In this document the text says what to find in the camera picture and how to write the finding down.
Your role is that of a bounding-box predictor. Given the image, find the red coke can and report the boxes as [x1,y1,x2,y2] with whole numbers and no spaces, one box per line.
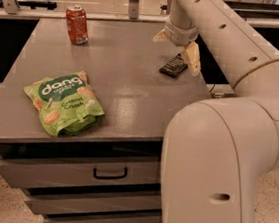
[66,5,88,45]

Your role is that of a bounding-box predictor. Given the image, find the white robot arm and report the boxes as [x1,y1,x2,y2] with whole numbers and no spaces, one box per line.
[160,0,279,223]

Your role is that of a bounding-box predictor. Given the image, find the grey metal post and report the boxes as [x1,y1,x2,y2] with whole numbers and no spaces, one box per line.
[128,0,140,20]

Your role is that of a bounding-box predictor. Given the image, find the black drawer handle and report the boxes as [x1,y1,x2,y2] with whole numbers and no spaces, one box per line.
[92,167,128,181]

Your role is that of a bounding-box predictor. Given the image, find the green dang chips bag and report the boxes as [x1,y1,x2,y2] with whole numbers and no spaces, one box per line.
[23,71,105,137]

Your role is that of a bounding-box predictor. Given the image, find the grey drawer cabinet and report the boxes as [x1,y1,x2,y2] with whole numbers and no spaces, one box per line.
[0,18,209,223]

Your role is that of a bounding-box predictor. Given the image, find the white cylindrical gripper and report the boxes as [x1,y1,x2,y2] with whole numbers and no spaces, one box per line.
[153,15,201,77]

